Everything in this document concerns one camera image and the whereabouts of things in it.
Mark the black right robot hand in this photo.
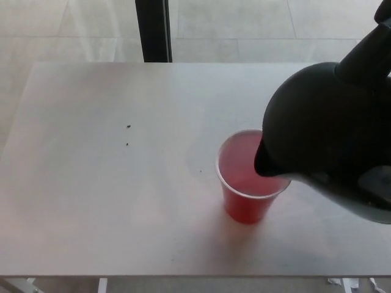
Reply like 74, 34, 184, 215
374, 0, 391, 25

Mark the black electric kettle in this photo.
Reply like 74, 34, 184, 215
253, 21, 391, 225

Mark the red plastic cup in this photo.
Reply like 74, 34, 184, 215
214, 129, 293, 225

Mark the white table frame brace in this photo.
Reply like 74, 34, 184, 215
0, 277, 39, 293

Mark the black window frame post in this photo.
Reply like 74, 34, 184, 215
134, 0, 174, 63

